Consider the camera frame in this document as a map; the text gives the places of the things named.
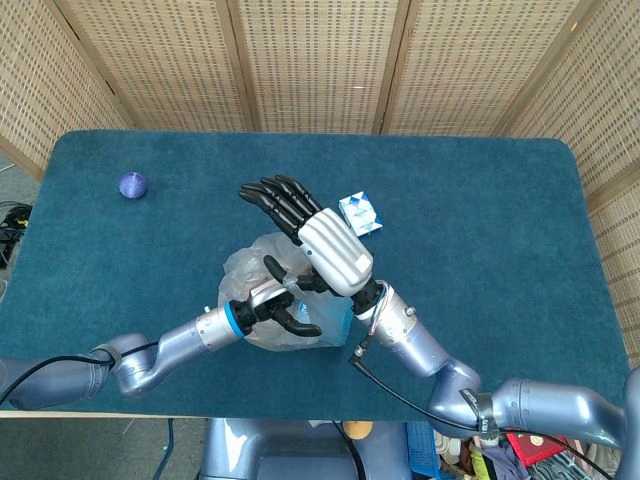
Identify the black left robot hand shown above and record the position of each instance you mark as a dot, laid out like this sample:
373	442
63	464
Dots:
272	292

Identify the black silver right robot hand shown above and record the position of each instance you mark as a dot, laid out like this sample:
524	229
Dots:
332	250

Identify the clear plastic shopping bag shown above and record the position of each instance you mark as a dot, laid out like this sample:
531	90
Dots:
245	270

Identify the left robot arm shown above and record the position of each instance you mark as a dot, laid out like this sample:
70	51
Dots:
175	345

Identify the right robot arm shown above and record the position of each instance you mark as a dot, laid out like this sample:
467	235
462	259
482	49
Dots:
425	350

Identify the blue white snake puzzle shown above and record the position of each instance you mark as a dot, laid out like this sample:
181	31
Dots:
362	212

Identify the blue snack box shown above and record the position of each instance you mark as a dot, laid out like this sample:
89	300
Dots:
330	320

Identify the blue robot torso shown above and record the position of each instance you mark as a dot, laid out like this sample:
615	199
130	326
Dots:
280	450

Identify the orange yellow ball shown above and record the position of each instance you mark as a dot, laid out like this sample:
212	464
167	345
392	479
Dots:
359	430

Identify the purple glitter ball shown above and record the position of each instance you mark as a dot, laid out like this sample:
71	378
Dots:
133	185

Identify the woven rattan folding screen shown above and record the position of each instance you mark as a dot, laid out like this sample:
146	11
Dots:
320	65

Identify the blue plastic crate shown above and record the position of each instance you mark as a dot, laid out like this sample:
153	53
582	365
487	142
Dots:
422	450

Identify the red box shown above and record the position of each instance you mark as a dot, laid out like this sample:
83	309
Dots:
525	447

